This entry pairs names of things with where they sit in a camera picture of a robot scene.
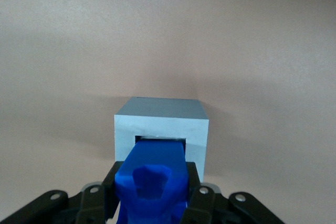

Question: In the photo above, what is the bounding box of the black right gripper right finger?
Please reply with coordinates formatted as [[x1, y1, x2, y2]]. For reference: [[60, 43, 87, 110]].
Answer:
[[181, 161, 287, 224]]

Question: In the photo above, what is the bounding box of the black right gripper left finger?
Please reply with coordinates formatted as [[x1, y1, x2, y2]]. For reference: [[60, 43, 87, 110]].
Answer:
[[0, 161, 124, 224]]

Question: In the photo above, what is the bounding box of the blue plastic part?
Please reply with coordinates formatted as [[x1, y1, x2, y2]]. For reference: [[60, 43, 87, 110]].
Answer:
[[114, 140, 190, 224]]

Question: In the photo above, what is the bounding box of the gray square hollow base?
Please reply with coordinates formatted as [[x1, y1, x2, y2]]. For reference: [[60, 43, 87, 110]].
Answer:
[[113, 97, 211, 184]]

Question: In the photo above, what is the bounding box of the brown table cover sheet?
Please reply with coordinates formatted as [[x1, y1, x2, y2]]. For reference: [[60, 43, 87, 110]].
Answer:
[[0, 0, 336, 224]]

